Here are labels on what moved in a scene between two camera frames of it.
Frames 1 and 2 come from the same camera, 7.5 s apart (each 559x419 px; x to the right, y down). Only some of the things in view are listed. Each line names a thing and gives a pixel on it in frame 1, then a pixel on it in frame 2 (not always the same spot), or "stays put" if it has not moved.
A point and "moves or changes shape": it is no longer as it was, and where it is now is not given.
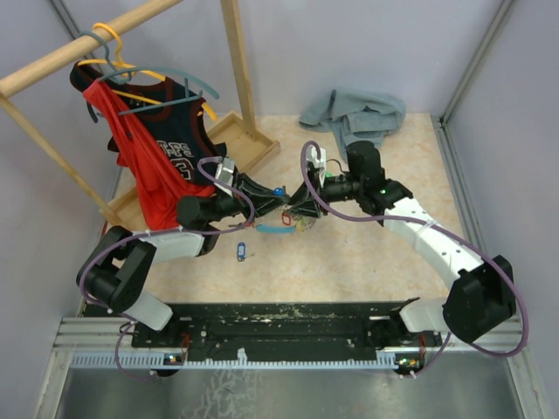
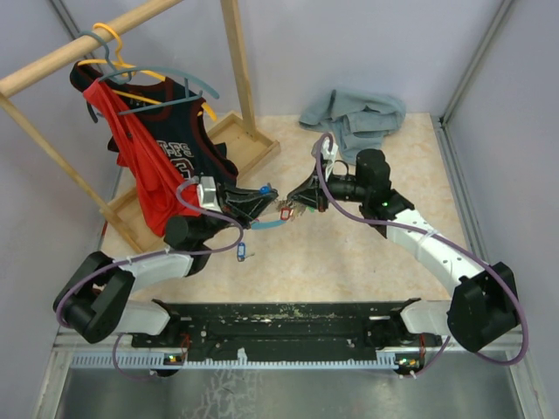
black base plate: (307, 327) stays put
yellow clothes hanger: (129, 70) stays put
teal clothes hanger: (123, 75) stays put
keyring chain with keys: (290, 224) moves or changes shape
